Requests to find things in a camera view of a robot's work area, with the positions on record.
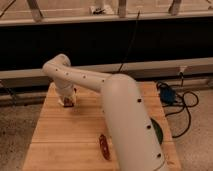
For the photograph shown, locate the brown rectangular eraser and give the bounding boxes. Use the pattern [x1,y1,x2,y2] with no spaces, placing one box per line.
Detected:
[64,98,75,107]

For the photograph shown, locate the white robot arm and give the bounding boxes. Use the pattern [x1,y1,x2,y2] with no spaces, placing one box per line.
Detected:
[42,54,169,171]

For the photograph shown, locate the dark red chili pepper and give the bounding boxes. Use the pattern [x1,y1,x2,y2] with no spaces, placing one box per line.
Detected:
[99,134,111,160]

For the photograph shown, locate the green round bowl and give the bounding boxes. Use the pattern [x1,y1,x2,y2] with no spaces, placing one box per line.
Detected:
[151,118,163,144]

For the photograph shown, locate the blue box on floor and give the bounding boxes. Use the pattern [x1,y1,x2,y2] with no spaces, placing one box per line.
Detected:
[160,88,175,104]

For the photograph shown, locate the black hanging cable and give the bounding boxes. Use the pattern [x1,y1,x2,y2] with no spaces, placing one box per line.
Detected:
[116,9,141,74]

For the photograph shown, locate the black floor cables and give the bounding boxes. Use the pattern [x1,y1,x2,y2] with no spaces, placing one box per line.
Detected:
[155,71,200,139]

